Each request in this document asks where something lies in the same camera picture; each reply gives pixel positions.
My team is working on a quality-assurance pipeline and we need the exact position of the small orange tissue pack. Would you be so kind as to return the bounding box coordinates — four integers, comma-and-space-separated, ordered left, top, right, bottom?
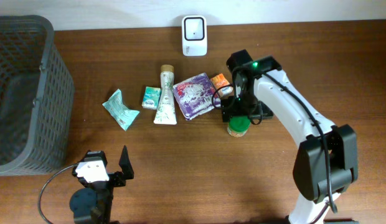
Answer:
210, 73, 233, 97

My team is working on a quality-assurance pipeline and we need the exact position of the teal wet wipe pouch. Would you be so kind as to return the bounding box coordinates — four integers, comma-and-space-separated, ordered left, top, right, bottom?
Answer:
102, 89, 139, 131

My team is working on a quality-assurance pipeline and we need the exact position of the purple white tissue pack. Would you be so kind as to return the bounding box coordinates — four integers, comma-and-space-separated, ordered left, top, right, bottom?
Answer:
173, 73, 220, 121

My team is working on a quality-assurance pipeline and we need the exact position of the green orange snack packet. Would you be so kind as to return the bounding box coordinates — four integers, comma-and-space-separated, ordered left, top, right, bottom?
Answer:
227, 116, 251, 138

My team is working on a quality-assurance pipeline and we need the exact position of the white green tube brown cap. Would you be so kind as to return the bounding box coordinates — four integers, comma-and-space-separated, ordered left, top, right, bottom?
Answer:
154, 65, 177, 125

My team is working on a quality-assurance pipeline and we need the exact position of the small teal tissue pack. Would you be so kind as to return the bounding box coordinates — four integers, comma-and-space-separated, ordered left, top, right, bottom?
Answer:
142, 86, 161, 110

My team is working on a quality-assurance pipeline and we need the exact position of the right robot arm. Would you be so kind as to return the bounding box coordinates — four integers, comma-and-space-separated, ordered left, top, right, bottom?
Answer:
220, 50, 359, 223

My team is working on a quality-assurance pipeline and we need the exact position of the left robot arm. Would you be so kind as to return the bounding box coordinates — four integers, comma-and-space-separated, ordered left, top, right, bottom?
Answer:
69, 146, 134, 224

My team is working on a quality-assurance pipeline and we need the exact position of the grey plastic mesh basket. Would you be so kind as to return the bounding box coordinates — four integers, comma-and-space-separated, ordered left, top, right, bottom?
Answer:
0, 15, 75, 176

